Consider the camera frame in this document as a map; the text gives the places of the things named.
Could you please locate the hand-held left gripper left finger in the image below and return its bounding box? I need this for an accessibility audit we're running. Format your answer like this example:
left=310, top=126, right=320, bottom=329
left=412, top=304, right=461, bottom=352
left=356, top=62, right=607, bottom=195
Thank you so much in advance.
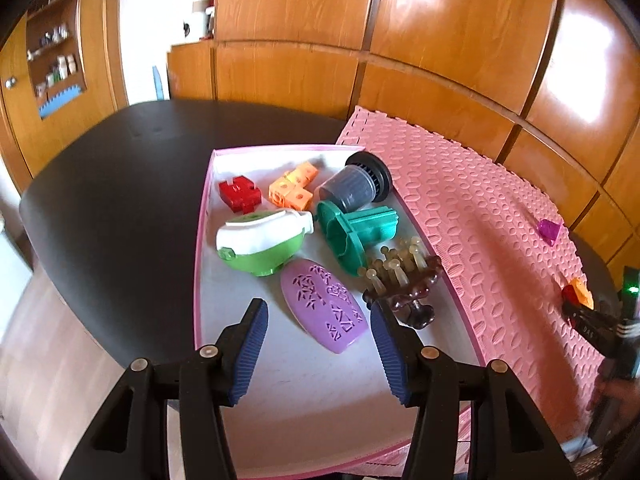
left=60, top=298, right=269, bottom=480

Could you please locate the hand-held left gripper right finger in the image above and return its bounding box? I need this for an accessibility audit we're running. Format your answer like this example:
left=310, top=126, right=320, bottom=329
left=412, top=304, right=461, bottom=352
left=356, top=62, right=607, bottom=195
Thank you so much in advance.
left=369, top=301, right=576, bottom=480

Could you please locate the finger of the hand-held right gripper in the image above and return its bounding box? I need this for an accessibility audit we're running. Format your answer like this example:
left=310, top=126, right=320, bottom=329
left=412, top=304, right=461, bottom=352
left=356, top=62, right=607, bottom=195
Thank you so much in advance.
left=562, top=300, right=623, bottom=357

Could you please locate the small orange plastic piece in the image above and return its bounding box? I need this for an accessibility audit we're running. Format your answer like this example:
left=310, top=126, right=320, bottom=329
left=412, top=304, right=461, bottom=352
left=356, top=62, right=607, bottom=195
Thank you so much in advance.
left=567, top=277, right=595, bottom=311

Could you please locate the brown massager with pegs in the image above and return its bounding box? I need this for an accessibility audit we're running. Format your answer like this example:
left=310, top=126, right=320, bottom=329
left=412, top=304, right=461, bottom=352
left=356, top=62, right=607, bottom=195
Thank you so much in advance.
left=361, top=237, right=443, bottom=331

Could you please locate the white tray with pink rim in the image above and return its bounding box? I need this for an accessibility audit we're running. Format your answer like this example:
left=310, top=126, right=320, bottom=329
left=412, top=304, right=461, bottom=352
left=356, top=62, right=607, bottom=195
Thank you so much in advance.
left=192, top=144, right=488, bottom=480

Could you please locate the purple oval perforated lid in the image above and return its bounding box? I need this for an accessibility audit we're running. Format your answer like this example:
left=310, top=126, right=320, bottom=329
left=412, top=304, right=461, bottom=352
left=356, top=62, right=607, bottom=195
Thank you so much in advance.
left=280, top=257, right=371, bottom=356

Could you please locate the green and white plastic container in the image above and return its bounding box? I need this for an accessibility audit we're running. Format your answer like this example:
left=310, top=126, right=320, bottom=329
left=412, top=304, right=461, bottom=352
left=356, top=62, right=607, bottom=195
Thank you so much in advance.
left=216, top=210, right=315, bottom=278

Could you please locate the teal plastic mould piece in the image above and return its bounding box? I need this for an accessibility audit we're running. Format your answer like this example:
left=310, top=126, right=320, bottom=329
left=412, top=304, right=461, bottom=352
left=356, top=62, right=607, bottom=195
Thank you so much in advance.
left=316, top=200, right=399, bottom=277

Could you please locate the red plastic building block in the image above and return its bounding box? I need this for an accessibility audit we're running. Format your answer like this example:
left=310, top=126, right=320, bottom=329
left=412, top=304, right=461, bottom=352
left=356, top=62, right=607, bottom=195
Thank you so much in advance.
left=218, top=176, right=263, bottom=214

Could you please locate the orange linking cube block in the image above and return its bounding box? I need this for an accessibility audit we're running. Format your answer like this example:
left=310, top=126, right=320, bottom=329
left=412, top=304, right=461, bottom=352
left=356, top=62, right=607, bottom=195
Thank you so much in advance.
left=268, top=161, right=321, bottom=212

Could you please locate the grey ribbed filter cup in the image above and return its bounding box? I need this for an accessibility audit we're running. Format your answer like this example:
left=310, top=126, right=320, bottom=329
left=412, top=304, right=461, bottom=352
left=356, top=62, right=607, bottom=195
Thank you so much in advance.
left=314, top=151, right=393, bottom=213

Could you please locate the person's right hand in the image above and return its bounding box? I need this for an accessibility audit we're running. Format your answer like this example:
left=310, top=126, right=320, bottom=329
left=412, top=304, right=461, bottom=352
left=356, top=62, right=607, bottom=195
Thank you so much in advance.
left=595, top=379, right=640, bottom=411

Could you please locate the small purple plastic piece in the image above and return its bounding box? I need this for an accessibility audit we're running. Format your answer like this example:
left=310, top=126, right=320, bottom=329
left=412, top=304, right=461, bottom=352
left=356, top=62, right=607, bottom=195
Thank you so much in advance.
left=537, top=219, right=565, bottom=247

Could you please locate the pink foam mat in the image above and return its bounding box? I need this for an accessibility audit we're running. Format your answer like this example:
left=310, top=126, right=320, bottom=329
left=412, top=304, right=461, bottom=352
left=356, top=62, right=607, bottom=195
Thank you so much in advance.
left=335, top=105, right=621, bottom=476

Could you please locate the blue foam mat piece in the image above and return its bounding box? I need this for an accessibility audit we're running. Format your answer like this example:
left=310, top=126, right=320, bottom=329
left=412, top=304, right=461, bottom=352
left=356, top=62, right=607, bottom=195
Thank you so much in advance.
left=39, top=85, right=83, bottom=118

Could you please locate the wooden panel cabinet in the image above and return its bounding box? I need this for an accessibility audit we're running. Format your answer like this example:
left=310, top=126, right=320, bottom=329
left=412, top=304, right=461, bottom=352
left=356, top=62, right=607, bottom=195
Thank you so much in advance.
left=0, top=0, right=640, bottom=281

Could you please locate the group of small bottles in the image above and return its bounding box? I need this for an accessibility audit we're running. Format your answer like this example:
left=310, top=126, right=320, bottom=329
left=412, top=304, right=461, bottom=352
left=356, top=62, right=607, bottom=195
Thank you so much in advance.
left=27, top=22, right=78, bottom=96

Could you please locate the wooden wall shelf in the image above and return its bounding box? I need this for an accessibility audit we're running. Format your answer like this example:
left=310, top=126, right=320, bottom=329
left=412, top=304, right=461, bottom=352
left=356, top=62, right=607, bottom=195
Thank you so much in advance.
left=24, top=0, right=88, bottom=120

